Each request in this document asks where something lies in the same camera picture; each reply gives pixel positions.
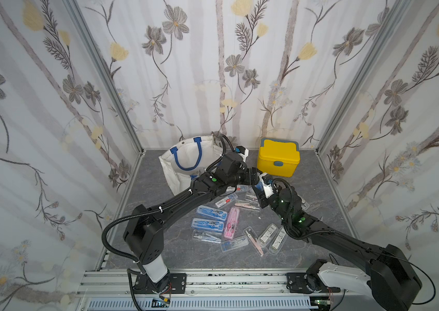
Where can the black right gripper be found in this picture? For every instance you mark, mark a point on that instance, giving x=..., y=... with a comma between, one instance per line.
x=261, y=196

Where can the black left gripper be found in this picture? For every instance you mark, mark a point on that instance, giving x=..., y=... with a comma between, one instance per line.
x=250, y=180

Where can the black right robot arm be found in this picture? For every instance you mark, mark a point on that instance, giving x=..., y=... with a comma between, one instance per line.
x=393, y=282

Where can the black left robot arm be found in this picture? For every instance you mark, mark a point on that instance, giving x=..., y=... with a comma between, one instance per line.
x=144, y=233

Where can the clear case pink compass lower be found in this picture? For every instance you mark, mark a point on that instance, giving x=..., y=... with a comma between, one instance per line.
x=247, y=205

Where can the clear case pink compass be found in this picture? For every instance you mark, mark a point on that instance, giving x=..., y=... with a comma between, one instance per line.
x=247, y=205
x=253, y=239

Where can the blue compass case upper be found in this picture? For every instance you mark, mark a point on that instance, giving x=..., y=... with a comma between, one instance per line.
x=212, y=213

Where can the blue compass case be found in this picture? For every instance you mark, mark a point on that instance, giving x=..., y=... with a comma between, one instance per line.
x=212, y=213
x=215, y=226

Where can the white canvas tote bag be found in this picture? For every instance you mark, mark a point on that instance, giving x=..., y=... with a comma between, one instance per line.
x=188, y=159

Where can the blue compass case lower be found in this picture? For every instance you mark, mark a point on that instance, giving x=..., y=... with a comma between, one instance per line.
x=215, y=226

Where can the clear compass case bottom left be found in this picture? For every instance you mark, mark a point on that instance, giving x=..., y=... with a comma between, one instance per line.
x=206, y=236

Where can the clear compass case bottom middle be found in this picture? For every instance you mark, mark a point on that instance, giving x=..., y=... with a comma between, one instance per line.
x=234, y=244

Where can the red label clear case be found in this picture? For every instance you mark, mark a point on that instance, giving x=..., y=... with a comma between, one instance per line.
x=225, y=201

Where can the clear labelled case left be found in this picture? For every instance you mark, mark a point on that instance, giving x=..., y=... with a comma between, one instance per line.
x=267, y=235

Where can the clear labelled case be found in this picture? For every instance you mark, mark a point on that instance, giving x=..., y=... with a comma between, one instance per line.
x=278, y=242
x=267, y=235

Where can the clear labelled case right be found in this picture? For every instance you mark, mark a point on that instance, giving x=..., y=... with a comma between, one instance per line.
x=278, y=242

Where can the yellow storage box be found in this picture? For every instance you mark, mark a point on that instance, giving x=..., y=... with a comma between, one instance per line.
x=278, y=157

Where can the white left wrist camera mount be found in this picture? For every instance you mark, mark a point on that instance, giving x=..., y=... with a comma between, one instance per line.
x=242, y=151

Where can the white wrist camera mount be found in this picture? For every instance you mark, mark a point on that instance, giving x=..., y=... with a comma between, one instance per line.
x=268, y=190
x=242, y=151

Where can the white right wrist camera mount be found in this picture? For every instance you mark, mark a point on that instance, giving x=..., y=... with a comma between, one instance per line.
x=268, y=190

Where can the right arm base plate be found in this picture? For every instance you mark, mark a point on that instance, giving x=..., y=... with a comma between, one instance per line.
x=303, y=283

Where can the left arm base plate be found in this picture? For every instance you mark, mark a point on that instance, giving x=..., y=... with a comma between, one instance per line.
x=172, y=283

